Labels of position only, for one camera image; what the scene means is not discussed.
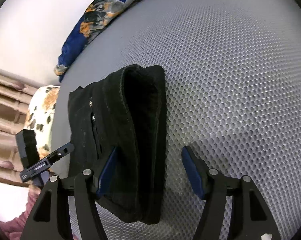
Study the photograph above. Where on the white floral pillow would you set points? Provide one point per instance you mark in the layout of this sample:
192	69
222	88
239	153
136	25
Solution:
40	117

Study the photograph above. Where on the pink sleeve left forearm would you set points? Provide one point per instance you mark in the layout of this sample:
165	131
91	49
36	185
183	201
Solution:
13	229

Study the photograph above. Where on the grey mesh mattress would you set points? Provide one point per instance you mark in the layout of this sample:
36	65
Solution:
233	89

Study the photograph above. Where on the black pants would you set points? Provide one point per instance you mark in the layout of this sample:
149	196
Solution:
126	113

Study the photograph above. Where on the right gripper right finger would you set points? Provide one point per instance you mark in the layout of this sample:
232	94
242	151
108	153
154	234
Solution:
251	217

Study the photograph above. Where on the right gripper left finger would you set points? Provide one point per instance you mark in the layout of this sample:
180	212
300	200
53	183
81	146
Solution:
50	216

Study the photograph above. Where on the blue floral blanket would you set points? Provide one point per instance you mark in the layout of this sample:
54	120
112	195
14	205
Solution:
97	16

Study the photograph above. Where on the beige curtain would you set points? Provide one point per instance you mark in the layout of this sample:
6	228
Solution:
15	97

